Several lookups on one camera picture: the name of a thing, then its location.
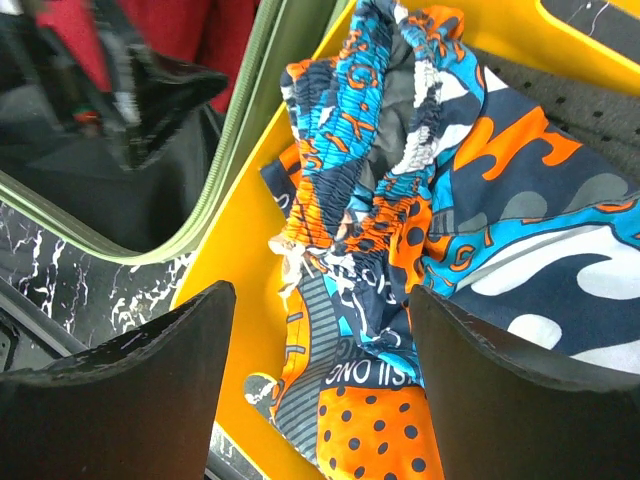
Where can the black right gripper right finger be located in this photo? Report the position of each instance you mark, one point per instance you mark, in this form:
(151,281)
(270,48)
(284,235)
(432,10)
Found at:
(505,408)

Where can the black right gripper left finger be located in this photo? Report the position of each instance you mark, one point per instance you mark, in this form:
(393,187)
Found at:
(138,406)

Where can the green hard-shell suitcase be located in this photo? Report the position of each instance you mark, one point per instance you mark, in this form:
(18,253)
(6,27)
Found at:
(134,174)

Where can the colourful patterned shorts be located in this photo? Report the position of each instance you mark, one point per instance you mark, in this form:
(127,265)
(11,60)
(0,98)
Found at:
(415,165)

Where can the grey dotted garment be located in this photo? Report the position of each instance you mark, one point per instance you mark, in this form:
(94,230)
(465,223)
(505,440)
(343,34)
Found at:
(605,120)

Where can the black marble pattern mat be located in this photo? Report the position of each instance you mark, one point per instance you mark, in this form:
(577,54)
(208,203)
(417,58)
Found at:
(93,299)

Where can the red garment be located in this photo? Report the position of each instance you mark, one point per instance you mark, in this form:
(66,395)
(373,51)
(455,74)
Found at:
(210,33)

